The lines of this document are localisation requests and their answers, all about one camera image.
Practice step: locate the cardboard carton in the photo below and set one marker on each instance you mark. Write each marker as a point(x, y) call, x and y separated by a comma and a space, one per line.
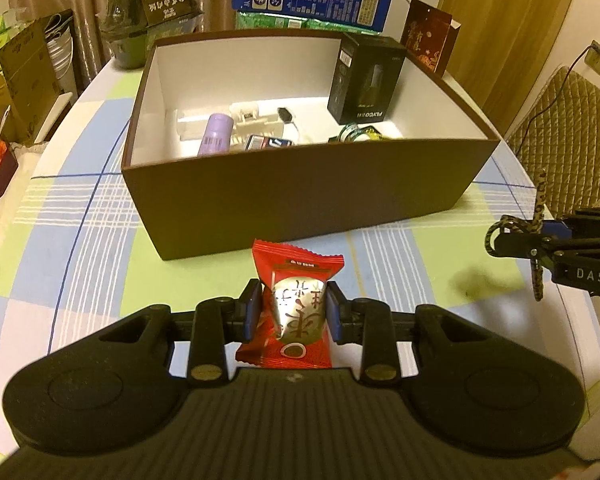
point(30, 75)

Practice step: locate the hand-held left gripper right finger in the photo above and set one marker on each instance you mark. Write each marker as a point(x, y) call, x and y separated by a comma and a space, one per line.
point(334, 310)

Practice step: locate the quilted chair cover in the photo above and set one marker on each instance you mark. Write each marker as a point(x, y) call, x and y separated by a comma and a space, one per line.
point(570, 140)

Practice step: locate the brown cardboard storage box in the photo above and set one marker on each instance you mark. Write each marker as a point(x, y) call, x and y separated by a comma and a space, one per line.
point(305, 200)

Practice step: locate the golden curtain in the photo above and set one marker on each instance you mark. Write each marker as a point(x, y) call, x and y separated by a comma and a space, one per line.
point(505, 25)

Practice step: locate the desktop with checked tablecloth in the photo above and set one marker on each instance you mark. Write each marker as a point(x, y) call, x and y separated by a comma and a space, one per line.
point(80, 240)

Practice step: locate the green wrapped packs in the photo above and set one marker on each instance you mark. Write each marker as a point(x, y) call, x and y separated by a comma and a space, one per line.
point(280, 21)

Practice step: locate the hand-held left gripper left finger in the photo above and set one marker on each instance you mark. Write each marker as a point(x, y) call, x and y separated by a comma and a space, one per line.
point(252, 310)

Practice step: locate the black product box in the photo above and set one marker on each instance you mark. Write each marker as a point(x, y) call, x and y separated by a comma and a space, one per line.
point(365, 80)

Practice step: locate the dark green noodle bowl pack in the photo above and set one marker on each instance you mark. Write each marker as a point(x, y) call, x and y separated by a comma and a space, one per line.
point(150, 10)

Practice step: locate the red snack packet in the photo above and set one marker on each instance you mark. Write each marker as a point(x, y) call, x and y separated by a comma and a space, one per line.
point(290, 310)

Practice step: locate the dark red gift box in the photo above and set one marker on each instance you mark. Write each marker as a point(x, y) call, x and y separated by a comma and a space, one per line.
point(427, 40)

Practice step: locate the purple cream tube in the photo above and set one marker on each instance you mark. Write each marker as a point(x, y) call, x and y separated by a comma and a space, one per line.
point(215, 135)

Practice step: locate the white plastic bracket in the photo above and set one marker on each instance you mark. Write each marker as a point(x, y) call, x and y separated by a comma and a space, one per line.
point(192, 127)

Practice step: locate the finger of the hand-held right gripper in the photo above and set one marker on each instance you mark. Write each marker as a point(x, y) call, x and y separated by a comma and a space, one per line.
point(557, 229)
point(520, 246)

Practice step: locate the printed tape roll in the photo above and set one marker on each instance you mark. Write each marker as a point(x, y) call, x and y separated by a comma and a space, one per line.
point(352, 132)

